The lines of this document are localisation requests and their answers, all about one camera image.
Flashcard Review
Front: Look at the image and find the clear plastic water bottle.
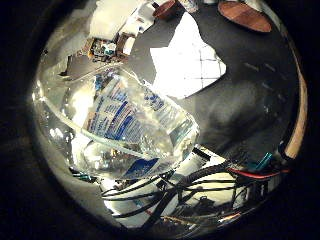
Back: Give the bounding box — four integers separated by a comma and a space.
32, 58, 201, 181

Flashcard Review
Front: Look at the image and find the white checked cloth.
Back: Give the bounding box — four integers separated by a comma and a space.
149, 11, 228, 100

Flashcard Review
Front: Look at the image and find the brown cardboard box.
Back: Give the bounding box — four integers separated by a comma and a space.
114, 32, 137, 58

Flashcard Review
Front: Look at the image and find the red cable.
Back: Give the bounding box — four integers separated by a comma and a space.
228, 167, 291, 180

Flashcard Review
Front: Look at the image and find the black cable bundle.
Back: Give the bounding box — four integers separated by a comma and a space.
99, 161, 244, 231

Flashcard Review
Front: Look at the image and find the oval wooden plate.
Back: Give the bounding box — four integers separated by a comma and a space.
217, 1, 273, 34

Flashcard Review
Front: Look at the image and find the teal aluminium table frame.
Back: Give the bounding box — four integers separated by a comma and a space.
248, 152, 274, 172

